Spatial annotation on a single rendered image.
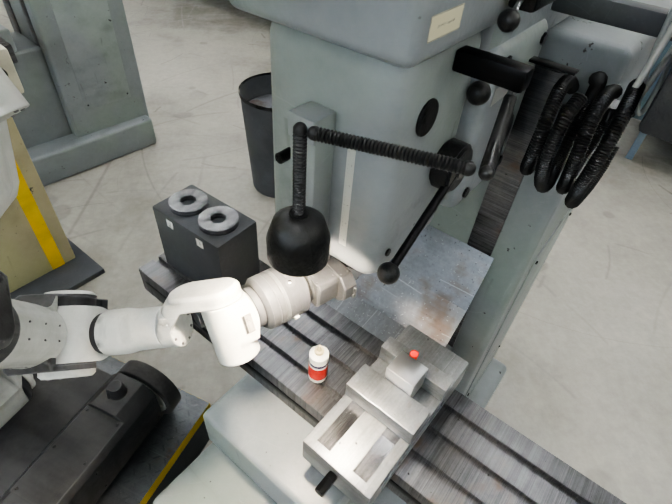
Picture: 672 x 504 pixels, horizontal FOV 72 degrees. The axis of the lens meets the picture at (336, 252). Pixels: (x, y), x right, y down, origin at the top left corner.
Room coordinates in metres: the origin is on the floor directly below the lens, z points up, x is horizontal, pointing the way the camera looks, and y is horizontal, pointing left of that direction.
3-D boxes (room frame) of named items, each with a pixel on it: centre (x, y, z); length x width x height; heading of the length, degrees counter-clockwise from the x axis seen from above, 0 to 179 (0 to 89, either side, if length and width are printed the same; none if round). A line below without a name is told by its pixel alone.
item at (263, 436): (0.57, -0.02, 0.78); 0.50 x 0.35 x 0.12; 145
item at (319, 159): (0.48, 0.04, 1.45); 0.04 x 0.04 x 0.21; 55
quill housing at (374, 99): (0.57, -0.03, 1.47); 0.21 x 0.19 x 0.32; 55
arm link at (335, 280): (0.51, 0.05, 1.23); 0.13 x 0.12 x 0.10; 41
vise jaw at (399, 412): (0.44, -0.12, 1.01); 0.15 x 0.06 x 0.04; 54
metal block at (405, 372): (0.48, -0.15, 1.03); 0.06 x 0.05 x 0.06; 54
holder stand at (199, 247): (0.81, 0.31, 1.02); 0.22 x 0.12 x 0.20; 57
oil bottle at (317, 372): (0.53, 0.02, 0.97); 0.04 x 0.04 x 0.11
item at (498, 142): (0.41, -0.15, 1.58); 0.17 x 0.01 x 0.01; 161
